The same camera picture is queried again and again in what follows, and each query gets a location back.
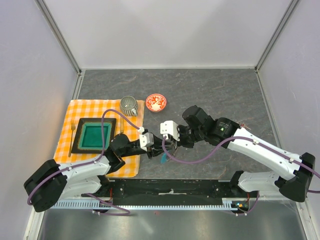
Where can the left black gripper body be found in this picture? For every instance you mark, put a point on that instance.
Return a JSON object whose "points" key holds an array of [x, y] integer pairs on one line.
{"points": [[151, 152]]}

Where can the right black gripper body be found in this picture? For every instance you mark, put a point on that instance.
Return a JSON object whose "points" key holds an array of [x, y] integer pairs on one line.
{"points": [[187, 138]]}

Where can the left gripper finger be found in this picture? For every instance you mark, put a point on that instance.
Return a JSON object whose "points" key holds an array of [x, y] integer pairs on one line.
{"points": [[160, 152], [158, 142]]}

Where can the blue tag keyring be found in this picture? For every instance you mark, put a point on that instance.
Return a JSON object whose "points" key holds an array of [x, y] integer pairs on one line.
{"points": [[165, 158]]}

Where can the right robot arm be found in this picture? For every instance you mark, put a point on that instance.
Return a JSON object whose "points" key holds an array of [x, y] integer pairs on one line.
{"points": [[290, 174]]}

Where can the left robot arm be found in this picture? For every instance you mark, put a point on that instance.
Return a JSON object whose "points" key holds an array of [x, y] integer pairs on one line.
{"points": [[52, 181]]}

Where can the orange checkered cloth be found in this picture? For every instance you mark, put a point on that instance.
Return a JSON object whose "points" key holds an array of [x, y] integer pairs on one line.
{"points": [[94, 108]]}

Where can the silver knife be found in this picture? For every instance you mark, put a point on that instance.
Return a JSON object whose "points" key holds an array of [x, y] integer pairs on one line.
{"points": [[122, 125]]}

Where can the red white patterned bowl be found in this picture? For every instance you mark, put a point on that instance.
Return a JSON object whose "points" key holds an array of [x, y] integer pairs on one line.
{"points": [[155, 102]]}

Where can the grey striped mug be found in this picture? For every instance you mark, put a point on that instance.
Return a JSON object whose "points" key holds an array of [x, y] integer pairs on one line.
{"points": [[129, 106]]}

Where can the red tag key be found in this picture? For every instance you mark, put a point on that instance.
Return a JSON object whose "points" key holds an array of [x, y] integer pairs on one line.
{"points": [[243, 125]]}

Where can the black teal square plate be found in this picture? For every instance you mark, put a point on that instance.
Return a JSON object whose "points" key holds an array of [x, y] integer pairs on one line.
{"points": [[88, 136]]}

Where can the silver fork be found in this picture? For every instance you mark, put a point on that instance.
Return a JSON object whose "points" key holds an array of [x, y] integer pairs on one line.
{"points": [[72, 127]]}

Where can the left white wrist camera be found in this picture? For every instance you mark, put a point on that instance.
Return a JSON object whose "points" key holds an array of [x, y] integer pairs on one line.
{"points": [[146, 139]]}

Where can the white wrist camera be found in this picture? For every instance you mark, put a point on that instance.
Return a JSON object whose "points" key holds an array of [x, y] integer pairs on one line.
{"points": [[146, 139], [169, 129]]}

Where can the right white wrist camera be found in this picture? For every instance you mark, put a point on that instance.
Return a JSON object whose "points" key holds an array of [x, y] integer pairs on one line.
{"points": [[169, 129]]}

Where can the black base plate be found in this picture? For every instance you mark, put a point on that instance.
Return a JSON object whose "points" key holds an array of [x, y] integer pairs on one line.
{"points": [[170, 192]]}

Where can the slotted cable duct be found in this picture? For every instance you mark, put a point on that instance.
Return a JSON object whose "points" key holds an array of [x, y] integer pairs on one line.
{"points": [[91, 204]]}

